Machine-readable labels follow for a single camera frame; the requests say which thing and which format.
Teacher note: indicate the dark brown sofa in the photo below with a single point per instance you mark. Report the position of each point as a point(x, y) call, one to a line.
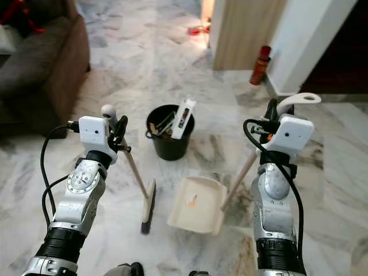
point(46, 63)

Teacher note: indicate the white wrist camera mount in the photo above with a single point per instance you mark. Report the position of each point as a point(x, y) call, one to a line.
point(94, 133)
point(293, 135)

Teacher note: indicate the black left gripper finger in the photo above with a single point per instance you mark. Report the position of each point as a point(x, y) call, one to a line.
point(120, 123)

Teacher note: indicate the light wooden door panel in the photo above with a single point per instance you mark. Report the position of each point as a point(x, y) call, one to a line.
point(247, 31)

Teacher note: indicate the white item on sofa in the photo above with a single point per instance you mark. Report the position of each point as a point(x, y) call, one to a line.
point(8, 40)

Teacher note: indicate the black robot foot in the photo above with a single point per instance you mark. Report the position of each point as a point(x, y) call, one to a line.
point(131, 269)
point(198, 273)

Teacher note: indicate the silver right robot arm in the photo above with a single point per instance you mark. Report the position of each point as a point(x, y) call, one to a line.
point(273, 213)

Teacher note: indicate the black right robot foot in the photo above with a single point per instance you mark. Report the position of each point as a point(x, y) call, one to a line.
point(198, 273)

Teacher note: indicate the small red floor item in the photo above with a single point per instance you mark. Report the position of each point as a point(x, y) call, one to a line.
point(195, 30)

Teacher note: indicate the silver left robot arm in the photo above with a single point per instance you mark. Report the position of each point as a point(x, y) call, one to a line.
point(80, 201)

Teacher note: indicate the red bottle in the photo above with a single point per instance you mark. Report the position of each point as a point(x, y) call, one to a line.
point(260, 66)

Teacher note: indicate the black round waste bin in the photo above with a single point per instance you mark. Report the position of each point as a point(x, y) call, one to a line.
point(169, 148)

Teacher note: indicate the white cardboard package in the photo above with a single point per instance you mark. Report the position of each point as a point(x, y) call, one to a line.
point(183, 118)

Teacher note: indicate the black left robot foot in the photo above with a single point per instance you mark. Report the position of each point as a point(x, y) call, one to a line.
point(131, 269)

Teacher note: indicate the small orange scrap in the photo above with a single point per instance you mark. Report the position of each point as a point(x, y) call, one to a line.
point(191, 200)

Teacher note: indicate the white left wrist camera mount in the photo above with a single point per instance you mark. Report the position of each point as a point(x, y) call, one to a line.
point(94, 133)

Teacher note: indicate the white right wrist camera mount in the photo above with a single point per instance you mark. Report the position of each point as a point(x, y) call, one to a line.
point(293, 135)

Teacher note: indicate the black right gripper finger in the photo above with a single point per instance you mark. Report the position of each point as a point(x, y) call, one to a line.
point(271, 108)

